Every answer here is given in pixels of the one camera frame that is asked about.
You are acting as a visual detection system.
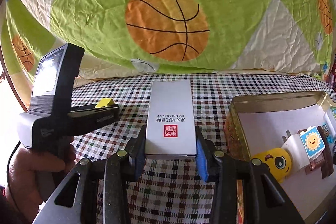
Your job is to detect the clear green-label floss box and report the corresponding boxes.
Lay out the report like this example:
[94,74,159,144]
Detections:
[322,107,336,144]

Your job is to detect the white box red seal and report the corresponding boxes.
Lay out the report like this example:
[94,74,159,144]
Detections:
[145,80,197,159]

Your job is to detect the green basketball bedsheet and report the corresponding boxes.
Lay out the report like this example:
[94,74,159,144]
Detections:
[0,0,336,80]

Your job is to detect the checkered tablecloth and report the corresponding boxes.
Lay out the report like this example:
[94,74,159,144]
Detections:
[71,73,336,224]

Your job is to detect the large white charger block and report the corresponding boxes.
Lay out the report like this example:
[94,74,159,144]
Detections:
[281,130,310,173]

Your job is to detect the yellow emoji toy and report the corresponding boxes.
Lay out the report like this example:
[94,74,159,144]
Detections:
[251,147,292,183]

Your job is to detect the small yellow cube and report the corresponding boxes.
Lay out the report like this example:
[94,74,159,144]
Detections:
[95,98,114,109]

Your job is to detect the blue cartoon card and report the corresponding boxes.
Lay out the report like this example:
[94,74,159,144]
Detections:
[299,126,325,159]

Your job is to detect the person's left hand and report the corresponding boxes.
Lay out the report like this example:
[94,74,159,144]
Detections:
[5,137,76,223]

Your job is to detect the red patterned cloth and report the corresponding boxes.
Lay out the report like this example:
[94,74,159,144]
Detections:
[326,56,336,91]

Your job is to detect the small wooden framed box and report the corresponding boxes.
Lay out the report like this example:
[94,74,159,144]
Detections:
[305,126,334,179]

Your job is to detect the gold metal tin box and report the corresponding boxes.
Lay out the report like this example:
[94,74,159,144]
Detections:
[224,91,335,223]

